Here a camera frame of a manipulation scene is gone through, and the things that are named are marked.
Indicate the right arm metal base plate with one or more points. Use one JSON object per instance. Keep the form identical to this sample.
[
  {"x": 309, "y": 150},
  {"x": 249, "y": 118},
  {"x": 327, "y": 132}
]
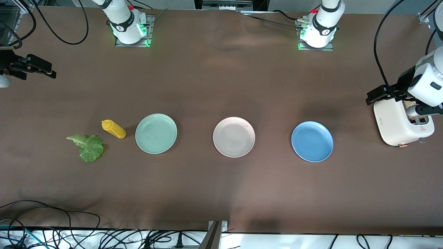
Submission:
[{"x": 149, "y": 33}]

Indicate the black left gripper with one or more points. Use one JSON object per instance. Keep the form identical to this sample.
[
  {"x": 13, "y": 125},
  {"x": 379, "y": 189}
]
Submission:
[{"x": 401, "y": 82}]

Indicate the black electronics box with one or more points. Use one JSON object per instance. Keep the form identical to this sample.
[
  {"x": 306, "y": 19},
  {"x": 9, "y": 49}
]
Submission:
[{"x": 207, "y": 4}]

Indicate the grey metal bracket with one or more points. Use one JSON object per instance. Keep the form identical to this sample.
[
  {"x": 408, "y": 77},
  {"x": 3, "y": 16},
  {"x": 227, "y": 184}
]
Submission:
[{"x": 214, "y": 238}]

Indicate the blue plate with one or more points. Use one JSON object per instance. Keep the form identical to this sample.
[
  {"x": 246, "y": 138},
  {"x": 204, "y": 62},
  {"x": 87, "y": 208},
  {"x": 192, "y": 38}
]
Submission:
[{"x": 311, "y": 141}]

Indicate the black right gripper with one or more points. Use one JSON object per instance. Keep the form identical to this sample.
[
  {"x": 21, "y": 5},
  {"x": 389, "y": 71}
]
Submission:
[{"x": 7, "y": 62}]

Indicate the beige plate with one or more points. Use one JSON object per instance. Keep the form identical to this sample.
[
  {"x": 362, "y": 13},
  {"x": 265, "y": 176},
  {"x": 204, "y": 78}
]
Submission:
[{"x": 233, "y": 138}]

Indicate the metal equipment rack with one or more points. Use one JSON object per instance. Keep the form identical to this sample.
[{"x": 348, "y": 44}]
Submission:
[{"x": 10, "y": 14}]

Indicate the black power plug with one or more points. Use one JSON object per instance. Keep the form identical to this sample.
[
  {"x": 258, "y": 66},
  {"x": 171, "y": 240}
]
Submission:
[{"x": 179, "y": 242}]

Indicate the yellow mustard squeeze bottle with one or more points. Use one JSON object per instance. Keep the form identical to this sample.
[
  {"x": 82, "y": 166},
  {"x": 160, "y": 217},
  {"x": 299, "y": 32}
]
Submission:
[{"x": 116, "y": 130}]

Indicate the aluminium frame profile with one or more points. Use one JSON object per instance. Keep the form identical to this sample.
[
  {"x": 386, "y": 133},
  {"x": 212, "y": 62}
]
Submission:
[{"x": 423, "y": 18}]

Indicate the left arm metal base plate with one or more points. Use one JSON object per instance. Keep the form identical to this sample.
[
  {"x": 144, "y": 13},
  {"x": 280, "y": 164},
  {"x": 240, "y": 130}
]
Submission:
[{"x": 311, "y": 49}]

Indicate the green lettuce leaf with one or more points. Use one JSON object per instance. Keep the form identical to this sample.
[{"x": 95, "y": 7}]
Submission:
[{"x": 90, "y": 148}]

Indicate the cream white toaster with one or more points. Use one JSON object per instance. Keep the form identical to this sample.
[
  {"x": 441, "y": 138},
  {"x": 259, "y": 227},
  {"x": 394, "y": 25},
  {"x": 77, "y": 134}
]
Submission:
[{"x": 391, "y": 124}]

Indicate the mint green plate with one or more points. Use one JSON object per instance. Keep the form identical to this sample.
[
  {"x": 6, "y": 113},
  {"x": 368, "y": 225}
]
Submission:
[{"x": 155, "y": 135}]

